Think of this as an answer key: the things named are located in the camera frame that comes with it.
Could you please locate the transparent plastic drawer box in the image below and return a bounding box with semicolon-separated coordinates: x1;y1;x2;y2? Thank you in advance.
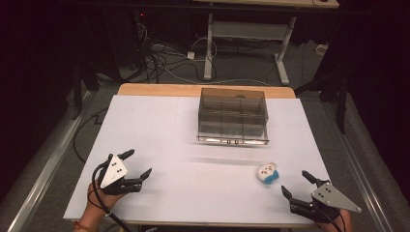
196;87;271;146

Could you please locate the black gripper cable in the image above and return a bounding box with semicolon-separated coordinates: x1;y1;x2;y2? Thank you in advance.
91;160;133;232
312;204;346;232

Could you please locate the orange bracelet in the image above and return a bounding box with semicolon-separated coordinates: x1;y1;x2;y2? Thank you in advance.
73;219;98;232

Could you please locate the white floor cable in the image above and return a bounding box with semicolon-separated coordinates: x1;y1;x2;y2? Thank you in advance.
154;37;273;87

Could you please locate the person's right hand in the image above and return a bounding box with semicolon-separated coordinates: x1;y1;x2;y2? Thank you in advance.
317;209;353;232

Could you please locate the bundle of black floor cables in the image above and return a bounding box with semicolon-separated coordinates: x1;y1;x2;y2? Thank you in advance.
133;20;211;85

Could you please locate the black floor cable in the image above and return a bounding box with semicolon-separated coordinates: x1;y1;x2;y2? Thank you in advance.
72;107;109;164

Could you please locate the person's left hand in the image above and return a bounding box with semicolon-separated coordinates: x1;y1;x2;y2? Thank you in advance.
86;180;126;221

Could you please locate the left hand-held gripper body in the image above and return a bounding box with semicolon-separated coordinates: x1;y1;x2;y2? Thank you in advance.
95;154;143;196

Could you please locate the desk with white legs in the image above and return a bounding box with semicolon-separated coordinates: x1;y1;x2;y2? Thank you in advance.
192;0;340;87

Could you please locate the aluminium floor rail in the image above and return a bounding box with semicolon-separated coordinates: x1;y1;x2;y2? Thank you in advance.
5;91;92;232
322;101;395;232

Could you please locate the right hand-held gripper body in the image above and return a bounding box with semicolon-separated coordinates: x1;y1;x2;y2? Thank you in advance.
288;181;363;224

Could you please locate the white and blue plush toy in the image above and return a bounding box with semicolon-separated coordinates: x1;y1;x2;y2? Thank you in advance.
255;161;280;186

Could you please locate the white table board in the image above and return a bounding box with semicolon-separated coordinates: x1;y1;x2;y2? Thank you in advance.
63;94;331;229

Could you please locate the black metal stand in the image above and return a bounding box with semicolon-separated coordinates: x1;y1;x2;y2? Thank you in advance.
69;59;102;121
294;61;352;135

